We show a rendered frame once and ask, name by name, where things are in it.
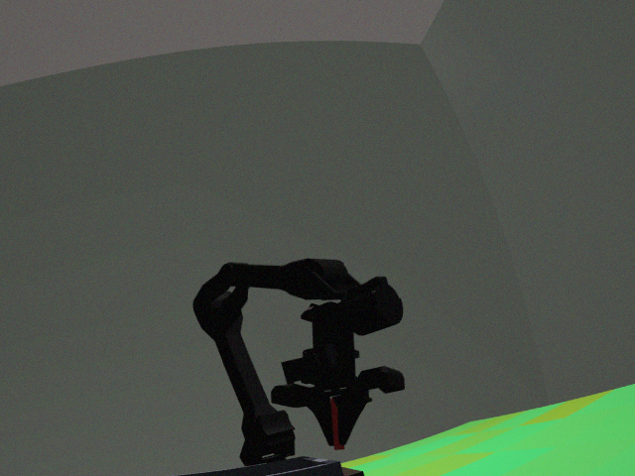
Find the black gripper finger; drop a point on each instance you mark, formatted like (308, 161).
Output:
(322, 412)
(349, 408)

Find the dark red peg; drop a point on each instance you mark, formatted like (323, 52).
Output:
(334, 418)

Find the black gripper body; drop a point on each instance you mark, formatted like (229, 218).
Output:
(386, 379)

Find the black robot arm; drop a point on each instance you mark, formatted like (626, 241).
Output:
(364, 308)

